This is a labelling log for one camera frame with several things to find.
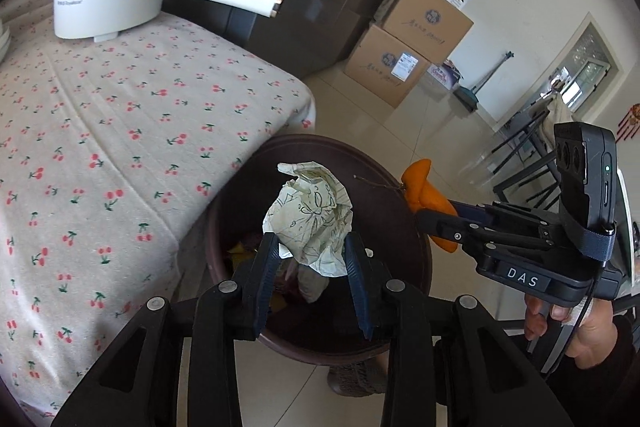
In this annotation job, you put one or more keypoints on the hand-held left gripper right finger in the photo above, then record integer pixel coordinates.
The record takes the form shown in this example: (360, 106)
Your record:
(357, 277)

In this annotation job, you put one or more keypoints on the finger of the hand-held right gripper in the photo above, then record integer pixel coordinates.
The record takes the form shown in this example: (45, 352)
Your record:
(500, 213)
(450, 229)

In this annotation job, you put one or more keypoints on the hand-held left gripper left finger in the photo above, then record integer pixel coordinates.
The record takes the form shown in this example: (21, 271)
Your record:
(265, 277)

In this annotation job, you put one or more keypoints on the orange peel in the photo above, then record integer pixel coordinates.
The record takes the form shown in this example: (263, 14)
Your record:
(425, 192)

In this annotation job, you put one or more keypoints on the white paper napkin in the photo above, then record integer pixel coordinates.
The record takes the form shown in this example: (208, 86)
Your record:
(310, 217)

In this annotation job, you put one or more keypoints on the brown trash bin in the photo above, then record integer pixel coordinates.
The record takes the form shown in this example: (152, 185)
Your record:
(380, 187)

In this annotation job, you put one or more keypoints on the person's right forearm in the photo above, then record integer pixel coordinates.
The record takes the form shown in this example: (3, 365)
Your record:
(610, 387)

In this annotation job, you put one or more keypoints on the person's right hand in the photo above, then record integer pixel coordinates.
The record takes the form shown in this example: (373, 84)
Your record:
(590, 337)

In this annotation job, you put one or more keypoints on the black metal rack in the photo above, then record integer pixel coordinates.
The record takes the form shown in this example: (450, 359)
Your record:
(520, 177)

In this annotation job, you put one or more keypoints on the beige hanging cloth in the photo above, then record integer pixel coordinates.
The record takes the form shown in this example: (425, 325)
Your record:
(557, 119)

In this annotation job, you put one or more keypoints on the grey shoe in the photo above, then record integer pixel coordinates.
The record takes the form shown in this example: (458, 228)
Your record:
(357, 379)

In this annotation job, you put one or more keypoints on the window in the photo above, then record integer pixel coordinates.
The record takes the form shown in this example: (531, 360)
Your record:
(585, 67)

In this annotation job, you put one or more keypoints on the broom with dustpan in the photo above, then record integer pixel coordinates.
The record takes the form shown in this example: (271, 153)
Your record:
(467, 96)

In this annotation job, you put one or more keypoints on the purple packet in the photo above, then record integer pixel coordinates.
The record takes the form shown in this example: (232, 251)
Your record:
(442, 76)

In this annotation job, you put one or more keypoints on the cardboard box with label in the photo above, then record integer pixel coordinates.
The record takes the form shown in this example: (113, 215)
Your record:
(380, 67)

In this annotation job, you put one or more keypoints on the plain cardboard box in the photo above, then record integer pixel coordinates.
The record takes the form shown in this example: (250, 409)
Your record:
(430, 22)

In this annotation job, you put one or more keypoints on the cherry print tablecloth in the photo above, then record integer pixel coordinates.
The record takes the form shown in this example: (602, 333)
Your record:
(100, 132)

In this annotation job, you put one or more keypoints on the red wall ornament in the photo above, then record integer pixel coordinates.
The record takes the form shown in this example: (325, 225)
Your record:
(631, 122)

